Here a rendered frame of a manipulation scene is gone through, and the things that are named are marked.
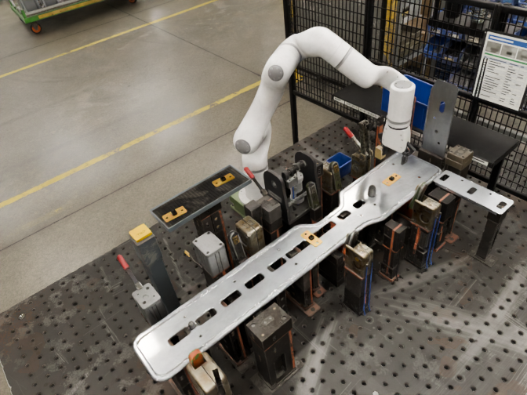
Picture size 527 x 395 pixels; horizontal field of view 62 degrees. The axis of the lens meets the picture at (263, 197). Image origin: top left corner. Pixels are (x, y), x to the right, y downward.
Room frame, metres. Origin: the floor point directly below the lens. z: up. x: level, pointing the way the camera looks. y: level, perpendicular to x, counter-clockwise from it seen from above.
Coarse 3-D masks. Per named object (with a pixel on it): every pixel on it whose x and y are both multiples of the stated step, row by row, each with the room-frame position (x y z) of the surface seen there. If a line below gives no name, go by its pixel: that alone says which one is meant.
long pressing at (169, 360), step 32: (384, 160) 1.49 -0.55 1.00; (416, 160) 1.46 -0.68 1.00; (352, 192) 1.31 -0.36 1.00; (384, 192) 1.28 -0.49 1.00; (320, 224) 1.15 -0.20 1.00; (352, 224) 1.13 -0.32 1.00; (256, 256) 1.04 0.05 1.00; (320, 256) 1.00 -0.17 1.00; (224, 288) 0.92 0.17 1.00; (256, 288) 0.90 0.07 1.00; (160, 320) 0.83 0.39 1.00; (192, 320) 0.81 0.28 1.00; (224, 320) 0.80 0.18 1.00; (160, 352) 0.71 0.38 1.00
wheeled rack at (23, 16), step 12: (60, 0) 7.35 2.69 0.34; (72, 0) 7.39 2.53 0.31; (84, 0) 7.42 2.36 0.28; (96, 0) 7.45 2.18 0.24; (132, 0) 7.86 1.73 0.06; (24, 12) 7.22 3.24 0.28; (36, 12) 7.10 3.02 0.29; (48, 12) 7.07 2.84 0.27; (60, 12) 7.15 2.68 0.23; (36, 24) 7.02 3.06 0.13
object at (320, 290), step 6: (300, 246) 1.11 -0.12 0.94; (306, 246) 1.09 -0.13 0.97; (312, 270) 1.07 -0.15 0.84; (312, 276) 1.07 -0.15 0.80; (312, 282) 1.07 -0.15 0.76; (318, 282) 1.08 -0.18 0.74; (312, 288) 1.08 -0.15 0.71; (318, 288) 1.08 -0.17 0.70; (324, 288) 1.07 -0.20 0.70; (312, 294) 1.06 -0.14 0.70; (318, 294) 1.05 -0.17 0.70
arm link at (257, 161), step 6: (270, 126) 1.66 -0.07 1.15; (264, 132) 1.60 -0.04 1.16; (270, 132) 1.65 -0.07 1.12; (264, 138) 1.60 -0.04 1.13; (270, 138) 1.65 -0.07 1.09; (264, 144) 1.63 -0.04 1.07; (258, 150) 1.61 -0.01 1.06; (264, 150) 1.61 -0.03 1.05; (246, 156) 1.60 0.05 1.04; (252, 156) 1.59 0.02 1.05; (258, 156) 1.59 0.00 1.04; (264, 156) 1.59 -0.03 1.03; (246, 162) 1.58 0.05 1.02; (252, 162) 1.57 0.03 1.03; (258, 162) 1.57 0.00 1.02; (264, 162) 1.58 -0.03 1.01; (252, 168) 1.56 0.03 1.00; (258, 168) 1.56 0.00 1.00; (264, 168) 1.58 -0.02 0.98
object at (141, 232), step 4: (144, 224) 1.12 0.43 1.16; (136, 228) 1.11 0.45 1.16; (140, 228) 1.10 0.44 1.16; (144, 228) 1.10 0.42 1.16; (132, 232) 1.09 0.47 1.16; (136, 232) 1.09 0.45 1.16; (140, 232) 1.08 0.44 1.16; (144, 232) 1.08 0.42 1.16; (148, 232) 1.08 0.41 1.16; (132, 236) 1.07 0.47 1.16; (136, 236) 1.07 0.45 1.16; (140, 236) 1.06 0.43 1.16; (144, 236) 1.06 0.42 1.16; (136, 240) 1.05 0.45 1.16; (140, 240) 1.05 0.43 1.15
